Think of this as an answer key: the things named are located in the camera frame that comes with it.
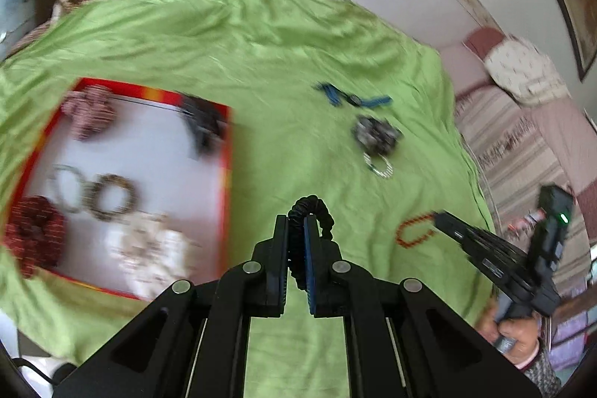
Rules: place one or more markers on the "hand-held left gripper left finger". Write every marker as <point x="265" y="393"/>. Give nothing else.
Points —
<point x="283" y="267"/>

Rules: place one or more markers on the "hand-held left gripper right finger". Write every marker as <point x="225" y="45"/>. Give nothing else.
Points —
<point x="311" y="267"/>

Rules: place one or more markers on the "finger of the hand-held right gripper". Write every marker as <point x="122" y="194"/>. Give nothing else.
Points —
<point x="466" y="228"/>
<point x="489" y="263"/>

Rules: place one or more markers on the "black scrunchie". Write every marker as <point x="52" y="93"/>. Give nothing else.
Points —
<point x="322" y="214"/>

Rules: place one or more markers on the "white dotted scrunchie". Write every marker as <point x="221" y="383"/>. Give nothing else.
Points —
<point x="154" y="253"/>

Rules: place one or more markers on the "black hair comb clip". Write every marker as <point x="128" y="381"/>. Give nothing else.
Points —
<point x="203" y="123"/>

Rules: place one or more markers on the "red cardboard box tray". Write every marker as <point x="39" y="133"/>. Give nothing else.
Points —
<point x="154" y="155"/>

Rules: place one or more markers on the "dark red dotted scrunchie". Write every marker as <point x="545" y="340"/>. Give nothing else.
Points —
<point x="42" y="239"/>

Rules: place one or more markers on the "red white plaid scrunchie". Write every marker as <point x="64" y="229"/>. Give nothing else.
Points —
<point x="88" y="111"/>

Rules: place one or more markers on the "person's right forearm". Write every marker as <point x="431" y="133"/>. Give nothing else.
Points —
<point x="543" y="372"/>

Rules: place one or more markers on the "person's right hand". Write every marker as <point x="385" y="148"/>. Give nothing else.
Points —
<point x="522" y="337"/>

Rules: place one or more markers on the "pink striped sofa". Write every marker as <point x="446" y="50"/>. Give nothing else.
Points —
<point x="513" y="137"/>

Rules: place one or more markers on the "grey sheer scrunchie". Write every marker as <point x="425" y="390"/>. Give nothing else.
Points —
<point x="375" y="132"/>

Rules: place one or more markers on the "white printed pillow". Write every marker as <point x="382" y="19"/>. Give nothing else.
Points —
<point x="522" y="69"/>

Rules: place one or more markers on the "green blanket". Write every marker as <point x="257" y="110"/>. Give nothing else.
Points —
<point x="280" y="53"/>

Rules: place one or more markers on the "beige patterned cloth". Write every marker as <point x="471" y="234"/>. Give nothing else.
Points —
<point x="70" y="4"/>

